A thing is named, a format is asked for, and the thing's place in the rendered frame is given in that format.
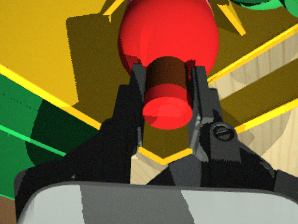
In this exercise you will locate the yellow plastic crate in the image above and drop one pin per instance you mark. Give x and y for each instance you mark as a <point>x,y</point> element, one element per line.
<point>66,52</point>

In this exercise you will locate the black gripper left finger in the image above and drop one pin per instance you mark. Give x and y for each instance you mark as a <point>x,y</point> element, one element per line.
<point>106,157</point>

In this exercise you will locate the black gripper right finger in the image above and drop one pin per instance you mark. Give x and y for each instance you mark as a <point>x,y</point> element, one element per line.
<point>227,161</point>

